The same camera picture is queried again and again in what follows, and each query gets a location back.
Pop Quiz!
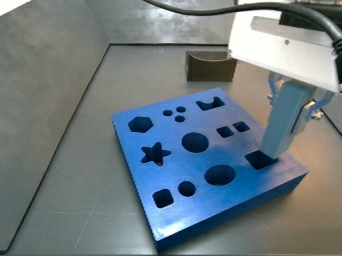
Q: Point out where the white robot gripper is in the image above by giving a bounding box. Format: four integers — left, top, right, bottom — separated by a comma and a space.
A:
228, 10, 342, 135

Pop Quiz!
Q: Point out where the light blue rectangular block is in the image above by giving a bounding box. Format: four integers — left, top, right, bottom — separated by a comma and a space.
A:
260, 80, 315, 159

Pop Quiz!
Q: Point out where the blue foam shape board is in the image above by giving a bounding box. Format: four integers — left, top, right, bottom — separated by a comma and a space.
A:
112, 88, 308, 251

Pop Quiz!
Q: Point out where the black curved plastic holder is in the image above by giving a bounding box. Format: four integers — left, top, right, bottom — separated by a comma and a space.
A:
186, 51, 236, 82

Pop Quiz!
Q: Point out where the black camera cable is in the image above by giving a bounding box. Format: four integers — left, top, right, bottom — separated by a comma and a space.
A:
141, 0, 342, 51

